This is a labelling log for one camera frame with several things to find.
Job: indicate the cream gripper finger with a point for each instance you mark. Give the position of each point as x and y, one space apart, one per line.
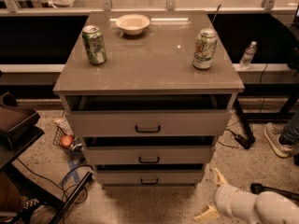
221 180
210 214

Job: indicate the dark brown tray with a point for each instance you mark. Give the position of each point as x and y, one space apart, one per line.
14 120

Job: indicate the clear plastic water bottle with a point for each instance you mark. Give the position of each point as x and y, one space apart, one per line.
248 55

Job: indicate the black metal stand leg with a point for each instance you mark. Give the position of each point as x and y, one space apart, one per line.
72 197

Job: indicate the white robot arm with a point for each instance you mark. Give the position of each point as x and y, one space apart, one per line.
268 207

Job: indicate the white 7up can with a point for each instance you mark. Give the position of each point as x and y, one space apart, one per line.
205 46

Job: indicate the grey sneaker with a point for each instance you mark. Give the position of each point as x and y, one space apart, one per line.
272 134

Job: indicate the grey drawer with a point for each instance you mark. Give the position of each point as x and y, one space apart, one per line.
150 174
148 115
148 150

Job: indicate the grey bottom drawer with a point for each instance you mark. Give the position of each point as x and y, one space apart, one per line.
150 174

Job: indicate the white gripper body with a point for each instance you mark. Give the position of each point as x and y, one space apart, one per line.
222 199

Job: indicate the grey drawer cabinet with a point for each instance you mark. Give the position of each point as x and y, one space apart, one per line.
157 62

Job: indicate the red apple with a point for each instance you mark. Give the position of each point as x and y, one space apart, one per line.
66 141

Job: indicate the grey top drawer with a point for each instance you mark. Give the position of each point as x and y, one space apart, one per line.
148 115

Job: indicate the white ceramic bowl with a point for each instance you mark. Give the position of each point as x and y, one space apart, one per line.
133 24

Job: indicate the black tripod foot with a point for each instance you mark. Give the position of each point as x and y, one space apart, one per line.
258 188

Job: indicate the black power adapter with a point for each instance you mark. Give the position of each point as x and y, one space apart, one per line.
242 141

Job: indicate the wire basket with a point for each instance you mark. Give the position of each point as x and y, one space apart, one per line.
74 150

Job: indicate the green soda can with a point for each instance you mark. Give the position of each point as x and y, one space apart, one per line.
94 44

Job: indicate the black patterned shoe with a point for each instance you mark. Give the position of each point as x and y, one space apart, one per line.
26 213

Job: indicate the grey middle drawer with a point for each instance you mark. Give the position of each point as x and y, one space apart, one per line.
148 150

